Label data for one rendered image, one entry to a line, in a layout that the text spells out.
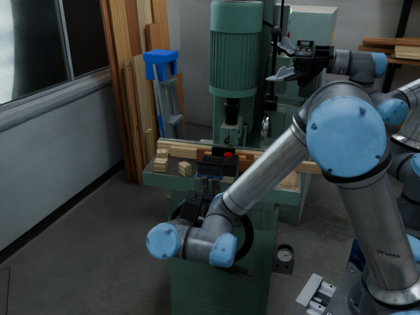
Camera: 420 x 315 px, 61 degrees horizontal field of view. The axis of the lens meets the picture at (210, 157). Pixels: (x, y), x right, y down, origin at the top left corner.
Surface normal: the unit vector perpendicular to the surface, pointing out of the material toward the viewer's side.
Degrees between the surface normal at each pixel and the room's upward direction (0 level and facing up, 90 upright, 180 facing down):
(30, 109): 90
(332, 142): 83
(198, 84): 90
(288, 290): 0
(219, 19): 90
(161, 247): 60
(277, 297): 0
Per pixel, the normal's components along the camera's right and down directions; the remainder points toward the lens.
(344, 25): -0.37, 0.42
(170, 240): -0.20, -0.07
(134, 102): 0.93, 0.14
